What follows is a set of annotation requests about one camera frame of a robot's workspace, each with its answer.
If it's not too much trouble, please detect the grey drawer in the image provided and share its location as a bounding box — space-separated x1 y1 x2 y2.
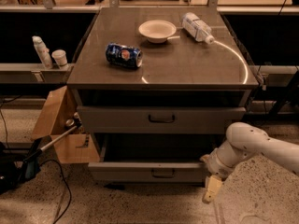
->
78 105 245 134
89 133 217 184

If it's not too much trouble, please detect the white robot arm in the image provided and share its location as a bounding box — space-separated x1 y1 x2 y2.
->
200 122 299 203

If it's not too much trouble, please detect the grey drawer cabinet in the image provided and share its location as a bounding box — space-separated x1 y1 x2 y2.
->
66 6 259 189

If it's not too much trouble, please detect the grey top drawer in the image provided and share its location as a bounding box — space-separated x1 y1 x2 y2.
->
78 105 245 134

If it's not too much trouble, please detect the brown cardboard box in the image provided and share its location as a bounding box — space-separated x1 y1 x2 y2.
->
31 86 100 163

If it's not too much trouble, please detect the metal grabber pole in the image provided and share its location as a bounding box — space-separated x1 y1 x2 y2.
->
23 121 81 163

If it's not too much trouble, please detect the clear plastic water bottle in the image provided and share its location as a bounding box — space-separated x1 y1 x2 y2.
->
182 12 215 44

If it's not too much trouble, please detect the blue crushed soda can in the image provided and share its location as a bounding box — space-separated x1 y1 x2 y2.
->
106 43 143 69

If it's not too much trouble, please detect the white bowl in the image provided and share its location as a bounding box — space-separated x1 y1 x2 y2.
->
138 20 177 44

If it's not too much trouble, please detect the black device on floor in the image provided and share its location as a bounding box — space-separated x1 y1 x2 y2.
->
0 139 41 193

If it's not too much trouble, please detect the white spray bottle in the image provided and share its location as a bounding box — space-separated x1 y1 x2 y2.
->
32 35 53 69

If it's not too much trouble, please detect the black floor cable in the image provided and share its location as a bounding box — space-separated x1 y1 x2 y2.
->
39 159 73 224

